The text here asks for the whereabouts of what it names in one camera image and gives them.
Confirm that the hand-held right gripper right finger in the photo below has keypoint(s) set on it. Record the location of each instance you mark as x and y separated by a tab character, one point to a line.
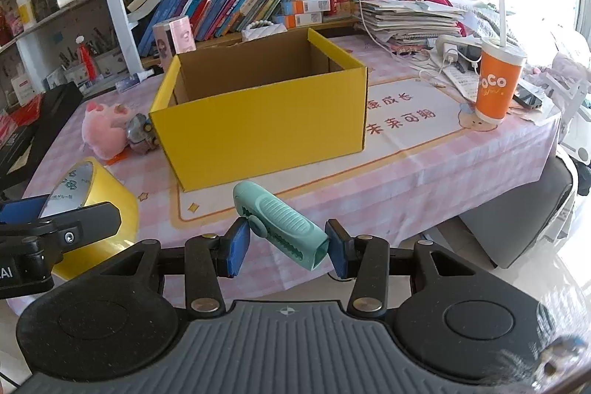
339	253

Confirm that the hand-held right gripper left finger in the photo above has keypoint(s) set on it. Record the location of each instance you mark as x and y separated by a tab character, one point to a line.
238	248

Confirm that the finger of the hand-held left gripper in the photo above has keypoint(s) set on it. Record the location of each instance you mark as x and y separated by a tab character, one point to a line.
87	221
21	210

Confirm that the yellow tape roll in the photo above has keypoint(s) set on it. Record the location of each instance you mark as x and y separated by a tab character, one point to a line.
108	187

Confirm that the teal utility knife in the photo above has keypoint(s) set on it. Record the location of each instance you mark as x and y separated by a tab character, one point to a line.
281	218

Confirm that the yellow cardboard box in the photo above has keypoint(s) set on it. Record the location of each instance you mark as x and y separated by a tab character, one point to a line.
258	131

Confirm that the black box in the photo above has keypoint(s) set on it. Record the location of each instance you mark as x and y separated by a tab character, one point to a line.
32	131

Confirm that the pink plush pig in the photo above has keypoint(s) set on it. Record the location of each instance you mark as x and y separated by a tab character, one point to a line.
104	131

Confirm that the small grey toy robot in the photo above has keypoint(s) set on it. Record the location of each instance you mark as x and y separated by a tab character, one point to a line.
138	134

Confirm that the pink checkered tablecloth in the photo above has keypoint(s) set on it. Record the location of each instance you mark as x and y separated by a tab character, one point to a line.
406	172

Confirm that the red white bottle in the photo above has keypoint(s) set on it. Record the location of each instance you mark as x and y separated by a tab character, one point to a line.
87	61

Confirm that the grey chair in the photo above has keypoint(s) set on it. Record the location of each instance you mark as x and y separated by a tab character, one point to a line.
517	218

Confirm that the white bottle yellow label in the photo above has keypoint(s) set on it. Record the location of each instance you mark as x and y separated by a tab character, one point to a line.
25	11

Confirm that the pink cylindrical container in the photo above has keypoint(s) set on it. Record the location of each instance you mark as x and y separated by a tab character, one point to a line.
178	36

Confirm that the printed paper sheet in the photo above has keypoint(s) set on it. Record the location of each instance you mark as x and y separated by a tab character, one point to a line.
464	82

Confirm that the orange paper cup with straw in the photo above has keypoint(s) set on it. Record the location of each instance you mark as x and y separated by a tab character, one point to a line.
496	84

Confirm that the white power strip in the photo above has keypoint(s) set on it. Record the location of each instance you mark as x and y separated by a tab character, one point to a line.
455	48

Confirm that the blue orange small box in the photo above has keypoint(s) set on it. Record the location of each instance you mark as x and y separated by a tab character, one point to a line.
307	5
302	20

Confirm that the stack of paper booklets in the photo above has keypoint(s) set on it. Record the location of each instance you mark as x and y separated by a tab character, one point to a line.
411	22

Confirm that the row of colourful books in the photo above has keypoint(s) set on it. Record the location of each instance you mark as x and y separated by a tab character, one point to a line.
240	4

